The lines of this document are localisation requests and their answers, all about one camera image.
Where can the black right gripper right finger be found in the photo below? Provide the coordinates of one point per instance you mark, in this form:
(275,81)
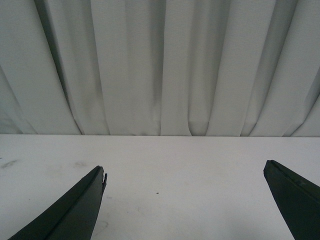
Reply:
(297,199)

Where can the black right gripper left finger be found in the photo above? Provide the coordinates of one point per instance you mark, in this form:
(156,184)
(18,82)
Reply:
(73,216)

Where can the white pleated curtain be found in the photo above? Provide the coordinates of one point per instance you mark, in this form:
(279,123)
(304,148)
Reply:
(243,68)

